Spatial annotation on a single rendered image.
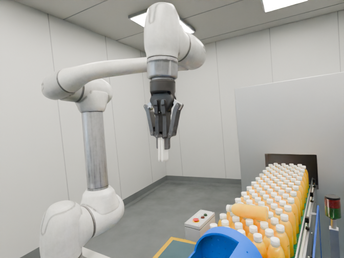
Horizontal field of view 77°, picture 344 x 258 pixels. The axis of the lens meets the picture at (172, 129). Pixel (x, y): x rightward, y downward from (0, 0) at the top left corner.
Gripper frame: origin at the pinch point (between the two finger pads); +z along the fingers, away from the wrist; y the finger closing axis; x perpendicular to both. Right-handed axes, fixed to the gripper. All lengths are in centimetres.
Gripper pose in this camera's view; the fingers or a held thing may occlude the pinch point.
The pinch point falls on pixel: (163, 149)
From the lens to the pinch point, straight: 64.8
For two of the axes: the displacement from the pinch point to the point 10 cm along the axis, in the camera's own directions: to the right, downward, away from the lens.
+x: -5.3, 0.4, -8.5
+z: 0.1, 10.0, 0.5
